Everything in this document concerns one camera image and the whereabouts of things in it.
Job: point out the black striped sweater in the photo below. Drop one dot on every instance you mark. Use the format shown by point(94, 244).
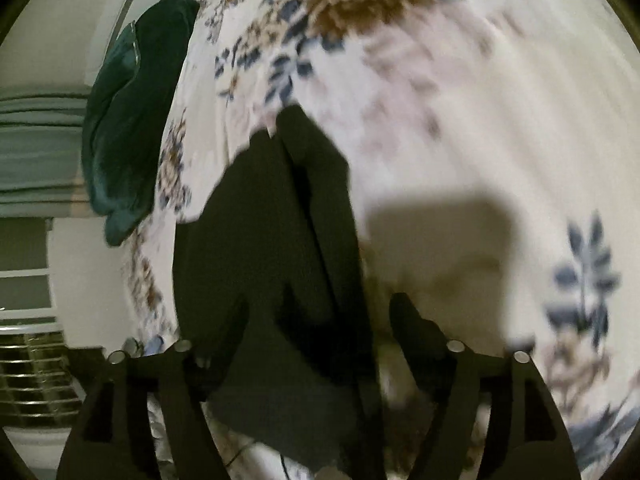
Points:
point(280, 240)

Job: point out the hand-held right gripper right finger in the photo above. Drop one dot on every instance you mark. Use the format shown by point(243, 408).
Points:
point(415, 335)

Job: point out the radiator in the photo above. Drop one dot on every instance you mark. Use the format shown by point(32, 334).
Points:
point(35, 380)

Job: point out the window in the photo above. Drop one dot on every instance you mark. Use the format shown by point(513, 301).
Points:
point(25, 280)

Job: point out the dark green blanket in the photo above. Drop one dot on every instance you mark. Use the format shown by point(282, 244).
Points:
point(135, 120)

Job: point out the bed with floral sheet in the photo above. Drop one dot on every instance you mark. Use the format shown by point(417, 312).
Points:
point(450, 110)

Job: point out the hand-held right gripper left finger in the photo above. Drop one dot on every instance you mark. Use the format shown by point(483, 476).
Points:
point(175, 375)

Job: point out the grey green curtain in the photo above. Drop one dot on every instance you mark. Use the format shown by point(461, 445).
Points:
point(40, 155)

